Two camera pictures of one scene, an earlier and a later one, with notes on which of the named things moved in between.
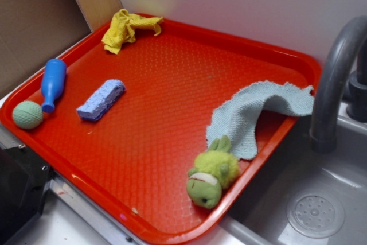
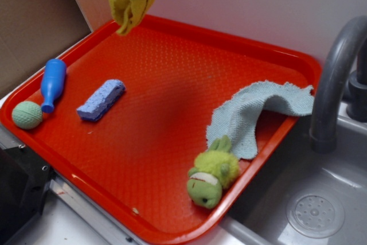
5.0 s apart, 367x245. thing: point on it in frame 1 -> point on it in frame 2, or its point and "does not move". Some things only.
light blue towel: x=235 y=116 does not move
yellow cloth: x=122 y=27 -> x=128 y=9
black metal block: x=24 y=179 does not move
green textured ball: x=27 y=115 does not move
